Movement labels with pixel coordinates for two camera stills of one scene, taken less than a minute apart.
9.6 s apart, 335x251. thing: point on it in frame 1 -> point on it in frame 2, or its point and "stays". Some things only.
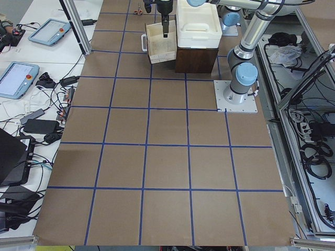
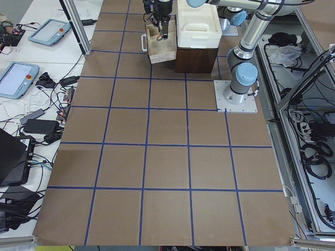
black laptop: x=15 y=153 stays
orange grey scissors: x=139 y=12 -> x=160 y=37
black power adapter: x=41 y=126 stays
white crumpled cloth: x=286 y=55 stays
